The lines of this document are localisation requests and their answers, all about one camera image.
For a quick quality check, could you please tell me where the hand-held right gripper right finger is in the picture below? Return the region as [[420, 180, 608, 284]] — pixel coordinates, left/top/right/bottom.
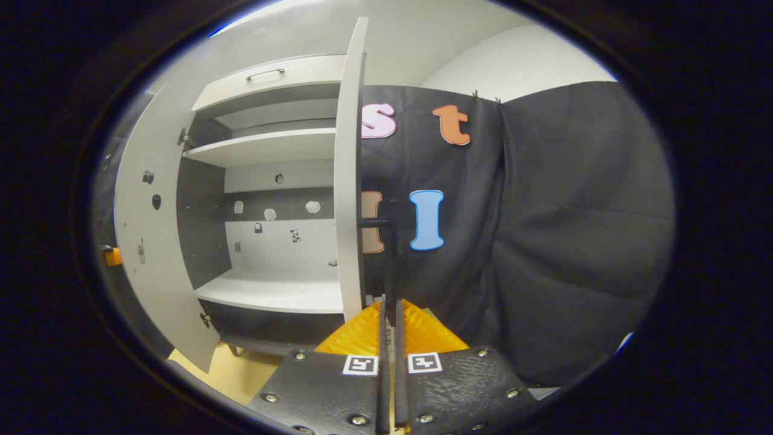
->
[[394, 298, 539, 434]]

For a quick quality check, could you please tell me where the white cabinet shelf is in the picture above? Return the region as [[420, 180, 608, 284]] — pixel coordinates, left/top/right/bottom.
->
[[193, 268, 345, 315], [213, 98, 339, 131], [183, 127, 337, 169]]

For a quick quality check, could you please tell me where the black backdrop cloth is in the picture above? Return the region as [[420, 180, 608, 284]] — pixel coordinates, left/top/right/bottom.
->
[[360, 80, 676, 388]]

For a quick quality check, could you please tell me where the white cabinet door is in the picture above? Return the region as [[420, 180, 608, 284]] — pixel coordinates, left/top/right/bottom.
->
[[333, 16, 370, 323], [113, 83, 222, 373]]

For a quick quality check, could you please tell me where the white double-door shoe cabinet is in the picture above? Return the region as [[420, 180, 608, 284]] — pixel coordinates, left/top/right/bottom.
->
[[113, 16, 370, 373]]

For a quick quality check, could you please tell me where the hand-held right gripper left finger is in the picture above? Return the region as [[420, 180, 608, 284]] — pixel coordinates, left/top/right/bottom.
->
[[246, 300, 391, 435]]

